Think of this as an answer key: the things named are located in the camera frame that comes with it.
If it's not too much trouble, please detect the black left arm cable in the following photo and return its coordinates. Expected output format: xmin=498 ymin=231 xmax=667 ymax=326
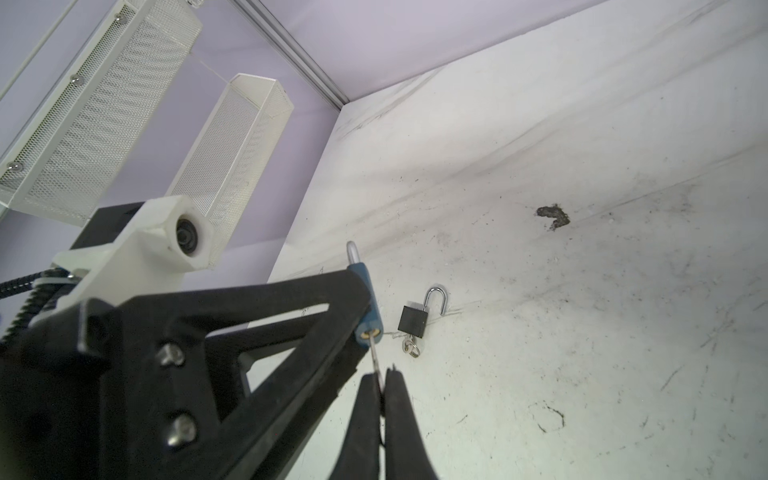
xmin=0 ymin=266 xmax=73 ymax=352

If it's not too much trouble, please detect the silver key with ring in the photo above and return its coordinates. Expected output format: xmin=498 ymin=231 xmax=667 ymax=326
xmin=402 ymin=335 xmax=421 ymax=358

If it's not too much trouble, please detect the lower white mesh shelf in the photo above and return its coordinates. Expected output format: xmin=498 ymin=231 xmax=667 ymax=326
xmin=166 ymin=73 xmax=294 ymax=262

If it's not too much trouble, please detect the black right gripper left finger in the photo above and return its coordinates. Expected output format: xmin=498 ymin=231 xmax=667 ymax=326
xmin=329 ymin=374 xmax=382 ymax=480

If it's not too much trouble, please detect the small silver key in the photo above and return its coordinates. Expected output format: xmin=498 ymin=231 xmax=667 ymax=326
xmin=368 ymin=330 xmax=385 ymax=394

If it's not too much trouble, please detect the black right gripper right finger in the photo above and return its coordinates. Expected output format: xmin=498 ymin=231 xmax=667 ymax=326
xmin=384 ymin=369 xmax=438 ymax=480

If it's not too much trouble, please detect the white mesh shelf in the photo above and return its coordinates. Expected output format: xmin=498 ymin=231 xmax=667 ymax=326
xmin=1 ymin=1 xmax=202 ymax=226
xmin=166 ymin=73 xmax=294 ymax=262

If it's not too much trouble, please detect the black padlock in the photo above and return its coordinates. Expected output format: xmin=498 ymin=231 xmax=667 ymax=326
xmin=398 ymin=285 xmax=449 ymax=338

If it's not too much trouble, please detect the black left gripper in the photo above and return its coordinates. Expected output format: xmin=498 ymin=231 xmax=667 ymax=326
xmin=1 ymin=269 xmax=371 ymax=479

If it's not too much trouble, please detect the upper white mesh shelf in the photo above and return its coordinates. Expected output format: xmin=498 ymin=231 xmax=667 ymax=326
xmin=1 ymin=1 xmax=202 ymax=226

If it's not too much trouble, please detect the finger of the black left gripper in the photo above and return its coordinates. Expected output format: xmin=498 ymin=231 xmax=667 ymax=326
xmin=203 ymin=335 xmax=368 ymax=479

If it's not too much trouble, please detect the small blue padlock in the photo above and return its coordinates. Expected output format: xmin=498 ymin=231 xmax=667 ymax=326
xmin=345 ymin=240 xmax=385 ymax=348

